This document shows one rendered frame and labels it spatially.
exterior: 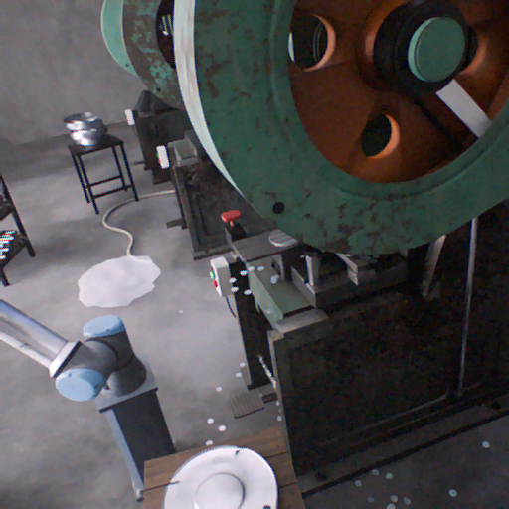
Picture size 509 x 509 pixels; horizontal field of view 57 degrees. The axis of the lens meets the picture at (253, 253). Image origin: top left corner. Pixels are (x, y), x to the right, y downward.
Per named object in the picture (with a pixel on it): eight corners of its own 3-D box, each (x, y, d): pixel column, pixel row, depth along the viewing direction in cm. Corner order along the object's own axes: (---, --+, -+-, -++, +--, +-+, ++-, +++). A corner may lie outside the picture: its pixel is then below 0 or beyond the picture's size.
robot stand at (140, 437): (137, 503, 162) (97, 410, 140) (128, 461, 177) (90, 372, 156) (188, 479, 167) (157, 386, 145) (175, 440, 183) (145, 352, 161)
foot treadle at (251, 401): (237, 427, 170) (234, 417, 167) (229, 408, 179) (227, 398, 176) (381, 375, 182) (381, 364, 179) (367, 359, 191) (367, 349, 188)
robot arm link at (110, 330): (139, 342, 150) (127, 308, 143) (122, 373, 138) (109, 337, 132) (104, 343, 152) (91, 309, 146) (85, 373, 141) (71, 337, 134)
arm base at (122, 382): (102, 404, 142) (92, 380, 138) (96, 374, 155) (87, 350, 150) (151, 385, 146) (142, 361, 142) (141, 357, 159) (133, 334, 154)
